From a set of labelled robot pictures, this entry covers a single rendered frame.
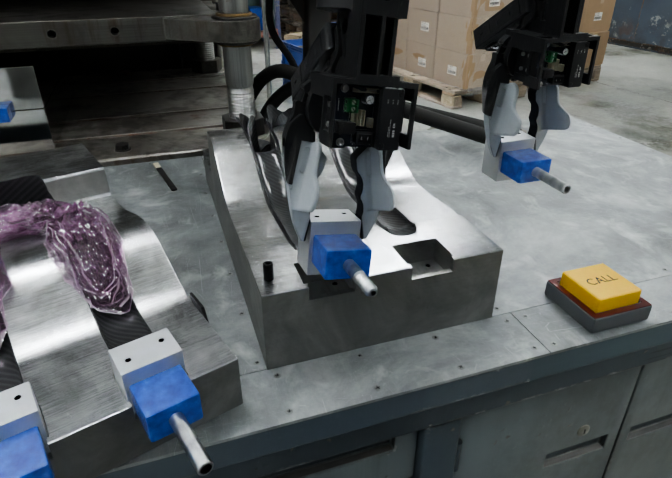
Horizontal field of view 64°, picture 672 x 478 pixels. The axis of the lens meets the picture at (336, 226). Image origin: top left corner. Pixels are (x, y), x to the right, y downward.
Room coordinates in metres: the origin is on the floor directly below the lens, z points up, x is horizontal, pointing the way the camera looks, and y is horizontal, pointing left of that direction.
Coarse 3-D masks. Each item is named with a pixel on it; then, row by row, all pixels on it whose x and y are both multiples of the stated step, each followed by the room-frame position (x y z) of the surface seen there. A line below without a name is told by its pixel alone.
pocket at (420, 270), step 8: (424, 240) 0.50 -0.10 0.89; (432, 240) 0.51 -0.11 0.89; (400, 248) 0.50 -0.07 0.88; (408, 248) 0.50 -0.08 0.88; (416, 248) 0.50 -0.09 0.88; (424, 248) 0.50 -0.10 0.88; (432, 248) 0.51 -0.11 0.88; (440, 248) 0.50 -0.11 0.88; (400, 256) 0.50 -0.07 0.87; (408, 256) 0.50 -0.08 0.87; (416, 256) 0.50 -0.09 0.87; (424, 256) 0.50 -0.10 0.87; (432, 256) 0.51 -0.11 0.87; (440, 256) 0.50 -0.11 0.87; (448, 256) 0.48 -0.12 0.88; (416, 264) 0.50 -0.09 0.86; (424, 264) 0.50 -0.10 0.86; (432, 264) 0.50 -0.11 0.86; (440, 264) 0.49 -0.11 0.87; (448, 264) 0.48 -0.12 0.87; (416, 272) 0.48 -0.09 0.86; (424, 272) 0.48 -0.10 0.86; (432, 272) 0.46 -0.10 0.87; (440, 272) 0.46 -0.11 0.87; (448, 272) 0.46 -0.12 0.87
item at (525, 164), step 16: (512, 144) 0.64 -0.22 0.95; (528, 144) 0.64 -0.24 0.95; (496, 160) 0.64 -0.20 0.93; (512, 160) 0.61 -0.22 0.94; (528, 160) 0.60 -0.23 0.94; (544, 160) 0.61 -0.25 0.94; (496, 176) 0.63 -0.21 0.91; (512, 176) 0.61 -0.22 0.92; (528, 176) 0.60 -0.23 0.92; (544, 176) 0.58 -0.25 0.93
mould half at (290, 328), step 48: (240, 144) 0.70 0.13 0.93; (240, 192) 0.62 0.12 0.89; (336, 192) 0.64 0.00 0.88; (240, 240) 0.51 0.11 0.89; (384, 240) 0.50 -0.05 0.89; (480, 240) 0.50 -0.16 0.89; (288, 288) 0.41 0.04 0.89; (384, 288) 0.44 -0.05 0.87; (432, 288) 0.46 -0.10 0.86; (480, 288) 0.48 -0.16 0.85; (288, 336) 0.41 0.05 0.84; (336, 336) 0.42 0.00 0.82; (384, 336) 0.44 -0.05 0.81
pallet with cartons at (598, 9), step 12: (588, 0) 4.86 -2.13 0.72; (600, 0) 4.96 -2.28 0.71; (612, 0) 5.06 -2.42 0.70; (588, 12) 4.89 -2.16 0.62; (600, 12) 4.98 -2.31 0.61; (612, 12) 5.08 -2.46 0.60; (588, 24) 4.91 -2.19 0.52; (600, 24) 5.00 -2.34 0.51; (600, 48) 5.03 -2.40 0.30; (588, 60) 4.96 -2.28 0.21; (600, 60) 5.05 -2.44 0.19
